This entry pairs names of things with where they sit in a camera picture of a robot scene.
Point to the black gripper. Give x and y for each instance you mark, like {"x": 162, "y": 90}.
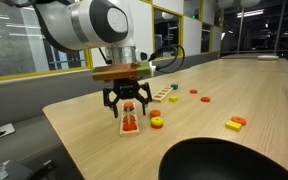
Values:
{"x": 127, "y": 88}

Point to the orange round peg token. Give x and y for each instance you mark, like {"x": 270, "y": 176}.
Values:
{"x": 128, "y": 104}
{"x": 129, "y": 127}
{"x": 129, "y": 119}

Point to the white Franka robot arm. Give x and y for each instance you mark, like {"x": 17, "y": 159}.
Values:
{"x": 84, "y": 23}

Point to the blue round peg token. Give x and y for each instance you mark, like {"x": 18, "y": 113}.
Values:
{"x": 132, "y": 109}

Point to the wooden peg holder board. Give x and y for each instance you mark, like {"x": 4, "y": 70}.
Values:
{"x": 129, "y": 132}

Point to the yellow block token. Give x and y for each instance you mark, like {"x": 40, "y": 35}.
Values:
{"x": 233, "y": 125}
{"x": 173, "y": 98}

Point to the green block token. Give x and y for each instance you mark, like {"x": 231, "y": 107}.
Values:
{"x": 174, "y": 86}

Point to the flat orange disc token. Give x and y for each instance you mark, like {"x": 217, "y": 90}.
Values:
{"x": 193, "y": 91}
{"x": 205, "y": 99}

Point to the wooden slotted tray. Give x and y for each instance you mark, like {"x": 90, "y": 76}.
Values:
{"x": 154, "y": 97}

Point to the black bowl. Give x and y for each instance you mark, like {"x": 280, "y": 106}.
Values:
{"x": 217, "y": 163}

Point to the large yellow framed window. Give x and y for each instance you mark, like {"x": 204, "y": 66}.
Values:
{"x": 17, "y": 40}

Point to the black metal stand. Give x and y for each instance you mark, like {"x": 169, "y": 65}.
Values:
{"x": 14, "y": 171}

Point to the white pendant lamp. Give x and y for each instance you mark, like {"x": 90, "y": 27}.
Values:
{"x": 228, "y": 2}
{"x": 250, "y": 2}

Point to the long wooden table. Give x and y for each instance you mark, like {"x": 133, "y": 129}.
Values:
{"x": 267, "y": 65}

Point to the white plate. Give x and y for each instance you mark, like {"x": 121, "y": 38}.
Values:
{"x": 268, "y": 57}

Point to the fluorescent ceiling light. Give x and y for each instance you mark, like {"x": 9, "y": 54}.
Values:
{"x": 250, "y": 13}

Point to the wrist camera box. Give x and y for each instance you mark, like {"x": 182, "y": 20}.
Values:
{"x": 117, "y": 71}

